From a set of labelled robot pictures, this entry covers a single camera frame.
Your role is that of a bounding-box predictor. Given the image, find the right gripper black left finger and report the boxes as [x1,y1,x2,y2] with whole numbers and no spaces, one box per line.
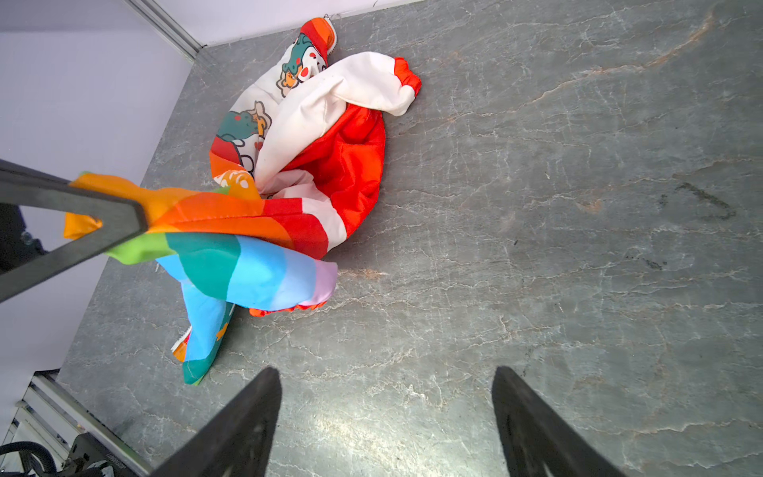
[152,367,282,477]

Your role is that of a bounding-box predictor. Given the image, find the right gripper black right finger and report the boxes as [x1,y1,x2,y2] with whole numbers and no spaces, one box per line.
[491,367,624,477]

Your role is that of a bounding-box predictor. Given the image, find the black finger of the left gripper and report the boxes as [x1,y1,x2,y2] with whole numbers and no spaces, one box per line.
[1,160,148,301]

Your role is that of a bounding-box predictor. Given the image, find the colourful rainbow kids jacket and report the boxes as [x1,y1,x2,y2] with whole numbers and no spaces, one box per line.
[75,18,421,385]

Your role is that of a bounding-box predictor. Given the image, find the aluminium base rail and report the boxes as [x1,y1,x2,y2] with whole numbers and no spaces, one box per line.
[1,373,152,476]

